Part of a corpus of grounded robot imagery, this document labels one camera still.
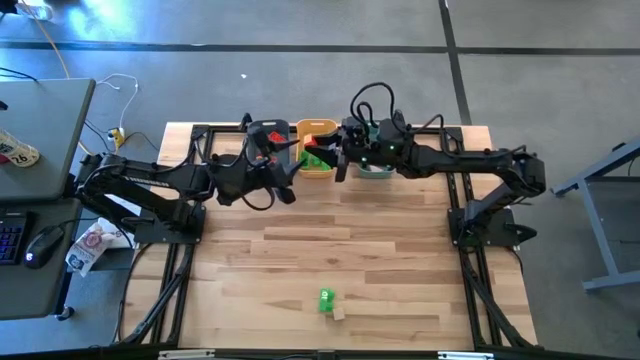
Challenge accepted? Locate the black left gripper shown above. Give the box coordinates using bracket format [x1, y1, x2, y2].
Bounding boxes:
[212, 127, 307, 206]

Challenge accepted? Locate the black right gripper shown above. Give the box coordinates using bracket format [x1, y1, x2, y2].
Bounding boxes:
[312, 117, 416, 184]

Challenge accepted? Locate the large green plastic brick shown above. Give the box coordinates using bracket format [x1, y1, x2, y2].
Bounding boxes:
[317, 288, 336, 314]

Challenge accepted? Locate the yellow plastic bin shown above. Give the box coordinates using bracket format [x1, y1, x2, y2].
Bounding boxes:
[294, 118, 339, 180]

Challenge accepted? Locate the dark blue plastic bin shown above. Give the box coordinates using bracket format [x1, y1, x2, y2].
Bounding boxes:
[246, 118, 293, 180]

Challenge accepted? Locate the teal plastic bin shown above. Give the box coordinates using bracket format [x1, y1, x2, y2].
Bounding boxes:
[356, 164, 397, 180]

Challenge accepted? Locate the yellow power strip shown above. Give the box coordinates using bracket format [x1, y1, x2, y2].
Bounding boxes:
[107, 126, 127, 152]

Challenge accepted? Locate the white paper sheet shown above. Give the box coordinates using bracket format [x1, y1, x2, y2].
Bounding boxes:
[98, 192, 147, 250]

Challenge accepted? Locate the crumpled white printed packet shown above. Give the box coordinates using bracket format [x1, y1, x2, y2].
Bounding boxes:
[65, 222, 117, 278]

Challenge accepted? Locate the grey desk panel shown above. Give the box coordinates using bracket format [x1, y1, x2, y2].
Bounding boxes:
[0, 78, 97, 202]

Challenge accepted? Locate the black computer mouse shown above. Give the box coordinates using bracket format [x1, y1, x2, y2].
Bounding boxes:
[23, 224, 66, 271]

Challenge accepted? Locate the white container numbered 26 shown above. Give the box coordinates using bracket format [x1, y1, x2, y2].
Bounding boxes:
[0, 129, 41, 169]

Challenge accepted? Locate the blue-grey metal table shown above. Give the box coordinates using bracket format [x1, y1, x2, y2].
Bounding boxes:
[549, 138, 640, 294]

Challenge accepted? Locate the black backlit keyboard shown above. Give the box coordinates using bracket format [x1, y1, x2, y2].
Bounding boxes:
[0, 211, 30, 266]

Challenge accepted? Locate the dark grey desk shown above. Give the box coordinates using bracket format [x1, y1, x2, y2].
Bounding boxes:
[0, 197, 84, 322]

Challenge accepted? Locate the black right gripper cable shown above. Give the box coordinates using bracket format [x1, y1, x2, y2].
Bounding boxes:
[348, 82, 446, 136]

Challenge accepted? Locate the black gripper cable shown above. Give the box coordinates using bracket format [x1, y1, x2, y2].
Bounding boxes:
[348, 82, 446, 136]
[239, 189, 276, 212]

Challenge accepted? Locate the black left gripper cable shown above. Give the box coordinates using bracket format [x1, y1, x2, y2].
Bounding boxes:
[239, 189, 276, 212]

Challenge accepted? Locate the black aluminium table frame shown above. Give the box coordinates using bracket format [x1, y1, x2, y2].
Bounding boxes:
[115, 112, 539, 351]

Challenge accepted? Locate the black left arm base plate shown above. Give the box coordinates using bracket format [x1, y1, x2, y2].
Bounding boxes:
[133, 202, 206, 246]

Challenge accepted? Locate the white floor cable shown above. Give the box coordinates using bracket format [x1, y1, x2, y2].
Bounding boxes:
[93, 72, 141, 132]

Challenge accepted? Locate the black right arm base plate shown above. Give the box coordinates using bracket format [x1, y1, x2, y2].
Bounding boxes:
[446, 206, 539, 248]

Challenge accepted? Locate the silver metal bracket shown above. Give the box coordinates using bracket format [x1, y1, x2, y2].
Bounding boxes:
[436, 350, 496, 360]
[157, 349, 217, 360]

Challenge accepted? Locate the yellow floor cable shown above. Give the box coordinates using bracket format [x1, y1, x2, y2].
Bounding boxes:
[19, 0, 72, 81]

